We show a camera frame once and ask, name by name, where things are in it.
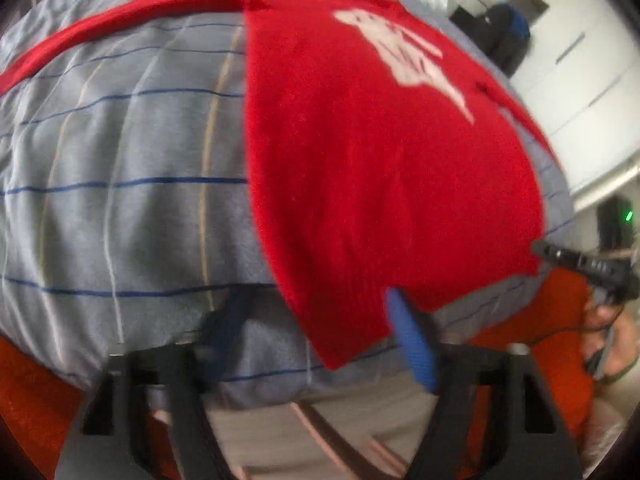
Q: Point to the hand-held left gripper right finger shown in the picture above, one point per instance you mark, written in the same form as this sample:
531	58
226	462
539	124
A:
412	340

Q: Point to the bed with grey plaid duvet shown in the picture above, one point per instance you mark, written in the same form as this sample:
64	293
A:
125	210

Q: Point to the black device with green light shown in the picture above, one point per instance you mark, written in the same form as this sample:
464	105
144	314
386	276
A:
617	225

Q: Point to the orange rug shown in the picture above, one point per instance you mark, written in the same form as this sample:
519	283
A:
550	360

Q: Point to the person's right hand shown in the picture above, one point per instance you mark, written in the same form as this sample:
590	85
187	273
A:
627	345

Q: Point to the black and blue jacket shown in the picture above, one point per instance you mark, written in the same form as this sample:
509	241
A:
495	30

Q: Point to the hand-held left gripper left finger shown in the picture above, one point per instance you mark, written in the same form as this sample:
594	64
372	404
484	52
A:
227	340

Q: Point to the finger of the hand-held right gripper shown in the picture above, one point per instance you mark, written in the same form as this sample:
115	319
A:
570	257

